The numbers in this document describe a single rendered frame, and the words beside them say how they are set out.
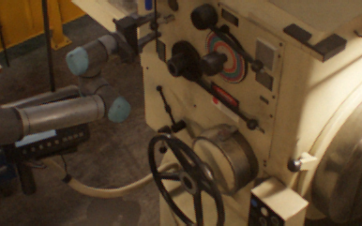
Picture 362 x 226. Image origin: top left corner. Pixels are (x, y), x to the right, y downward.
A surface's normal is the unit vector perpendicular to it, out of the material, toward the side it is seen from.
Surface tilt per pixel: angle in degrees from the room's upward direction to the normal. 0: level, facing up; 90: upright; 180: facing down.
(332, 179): 77
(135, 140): 0
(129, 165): 0
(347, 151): 54
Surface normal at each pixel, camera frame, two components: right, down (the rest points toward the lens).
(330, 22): 0.00, -0.73
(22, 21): 0.64, 0.52
